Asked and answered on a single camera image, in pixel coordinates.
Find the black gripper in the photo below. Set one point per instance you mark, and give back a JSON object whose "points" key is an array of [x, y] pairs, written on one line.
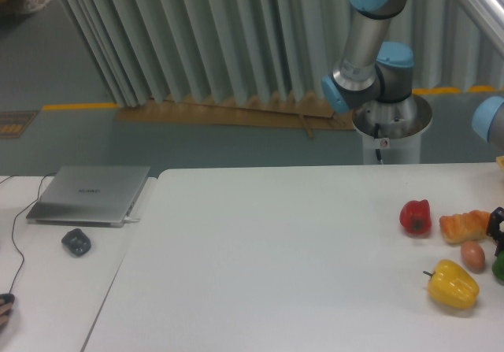
{"points": [[494, 229]]}

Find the green bell pepper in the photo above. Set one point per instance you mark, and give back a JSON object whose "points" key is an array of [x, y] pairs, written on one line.
{"points": [[498, 266]]}

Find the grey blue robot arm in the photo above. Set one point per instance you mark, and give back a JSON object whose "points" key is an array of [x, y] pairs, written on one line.
{"points": [[373, 80]]}

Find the yellow bell pepper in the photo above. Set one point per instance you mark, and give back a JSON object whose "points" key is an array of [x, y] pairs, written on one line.
{"points": [[450, 285]]}

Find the wooden basket edge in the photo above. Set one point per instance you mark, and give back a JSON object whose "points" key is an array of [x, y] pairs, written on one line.
{"points": [[500, 162]]}

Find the red bell pepper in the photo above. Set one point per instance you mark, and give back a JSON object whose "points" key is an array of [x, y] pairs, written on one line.
{"points": [[415, 217]]}

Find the person's hand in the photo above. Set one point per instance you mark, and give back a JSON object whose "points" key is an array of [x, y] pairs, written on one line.
{"points": [[5, 309]]}

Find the brown egg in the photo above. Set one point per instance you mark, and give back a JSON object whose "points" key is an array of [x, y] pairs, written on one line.
{"points": [[473, 256]]}

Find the braided bread loaf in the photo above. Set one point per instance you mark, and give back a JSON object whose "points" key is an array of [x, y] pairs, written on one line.
{"points": [[464, 227]]}

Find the cardboard sheet on floor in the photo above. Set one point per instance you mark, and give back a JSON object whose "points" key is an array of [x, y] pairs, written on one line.
{"points": [[310, 114]]}

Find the grey pleated curtain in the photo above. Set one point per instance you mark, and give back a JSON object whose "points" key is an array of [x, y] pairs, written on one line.
{"points": [[231, 52]]}

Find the silver laptop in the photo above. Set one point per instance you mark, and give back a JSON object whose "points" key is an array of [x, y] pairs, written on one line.
{"points": [[102, 195]]}

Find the black computer mouse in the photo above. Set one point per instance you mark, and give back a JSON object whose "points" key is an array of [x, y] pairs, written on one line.
{"points": [[7, 298]]}

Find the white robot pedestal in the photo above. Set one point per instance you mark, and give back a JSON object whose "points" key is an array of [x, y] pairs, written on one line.
{"points": [[391, 133]]}

